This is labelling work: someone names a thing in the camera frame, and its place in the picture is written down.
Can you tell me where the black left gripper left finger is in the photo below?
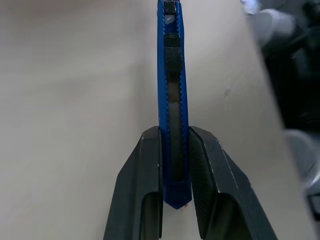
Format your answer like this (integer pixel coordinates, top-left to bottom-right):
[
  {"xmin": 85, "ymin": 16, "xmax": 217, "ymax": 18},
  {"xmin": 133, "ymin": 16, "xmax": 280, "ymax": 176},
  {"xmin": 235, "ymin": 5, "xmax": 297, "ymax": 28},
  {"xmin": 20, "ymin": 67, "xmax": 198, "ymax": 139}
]
[{"xmin": 103, "ymin": 126, "xmax": 165, "ymax": 240}]

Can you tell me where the blue utility cutter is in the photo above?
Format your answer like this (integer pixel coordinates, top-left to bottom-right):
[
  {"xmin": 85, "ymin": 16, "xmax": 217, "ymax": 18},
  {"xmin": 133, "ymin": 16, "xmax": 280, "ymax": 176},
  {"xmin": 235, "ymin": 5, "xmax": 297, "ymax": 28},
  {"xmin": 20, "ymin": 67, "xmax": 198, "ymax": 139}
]
[{"xmin": 156, "ymin": 0, "xmax": 193, "ymax": 210}]

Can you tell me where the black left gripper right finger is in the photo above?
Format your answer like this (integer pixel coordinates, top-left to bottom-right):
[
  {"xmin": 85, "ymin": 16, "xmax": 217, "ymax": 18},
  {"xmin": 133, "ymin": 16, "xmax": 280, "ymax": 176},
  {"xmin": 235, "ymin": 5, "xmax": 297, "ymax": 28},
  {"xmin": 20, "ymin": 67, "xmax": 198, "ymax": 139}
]
[{"xmin": 188, "ymin": 126, "xmax": 280, "ymax": 240}]

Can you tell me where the silver robot body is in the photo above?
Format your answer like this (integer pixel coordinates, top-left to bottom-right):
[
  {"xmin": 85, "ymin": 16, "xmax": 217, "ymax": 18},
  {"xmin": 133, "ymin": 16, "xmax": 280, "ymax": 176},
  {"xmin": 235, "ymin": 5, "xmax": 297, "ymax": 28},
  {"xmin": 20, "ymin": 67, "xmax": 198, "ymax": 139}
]
[{"xmin": 241, "ymin": 0, "xmax": 302, "ymax": 50}]

